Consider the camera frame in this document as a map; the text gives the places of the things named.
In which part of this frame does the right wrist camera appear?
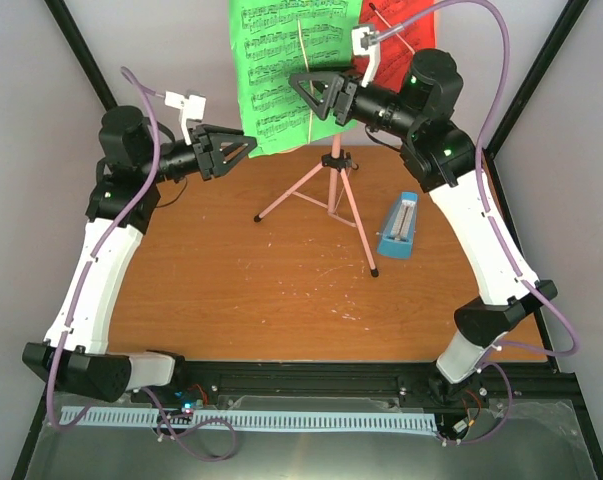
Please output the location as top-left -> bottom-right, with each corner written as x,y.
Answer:
351,24 -> 381,88

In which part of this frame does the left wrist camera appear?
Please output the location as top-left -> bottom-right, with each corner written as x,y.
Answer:
164,91 -> 207,146

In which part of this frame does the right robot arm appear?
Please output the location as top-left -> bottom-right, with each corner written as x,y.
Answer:
289,49 -> 557,385

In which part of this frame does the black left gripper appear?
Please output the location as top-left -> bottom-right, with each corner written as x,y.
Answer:
141,124 -> 258,183

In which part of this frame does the red sheet music page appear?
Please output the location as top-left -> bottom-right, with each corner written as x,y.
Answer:
359,0 -> 436,91

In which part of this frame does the green sheet music page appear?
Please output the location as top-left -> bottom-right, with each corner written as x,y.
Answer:
227,0 -> 366,160

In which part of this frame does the pink music stand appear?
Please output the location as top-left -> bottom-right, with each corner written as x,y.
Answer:
253,134 -> 379,278

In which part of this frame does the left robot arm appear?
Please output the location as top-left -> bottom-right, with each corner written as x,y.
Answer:
22,106 -> 257,403

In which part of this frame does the blue metronome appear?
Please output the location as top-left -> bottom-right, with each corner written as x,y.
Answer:
377,192 -> 418,260

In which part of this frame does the light blue cable duct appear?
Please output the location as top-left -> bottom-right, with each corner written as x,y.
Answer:
78,407 -> 437,436

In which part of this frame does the black aluminium frame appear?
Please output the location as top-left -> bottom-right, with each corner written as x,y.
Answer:
10,0 -> 603,480

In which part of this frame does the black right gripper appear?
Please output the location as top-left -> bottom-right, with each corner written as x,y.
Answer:
286,66 -> 419,141

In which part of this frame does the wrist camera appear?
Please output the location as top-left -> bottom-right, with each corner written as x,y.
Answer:
164,91 -> 207,146
351,24 -> 381,88

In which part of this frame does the metal base plate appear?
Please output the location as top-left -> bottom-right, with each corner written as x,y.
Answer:
24,397 -> 603,479

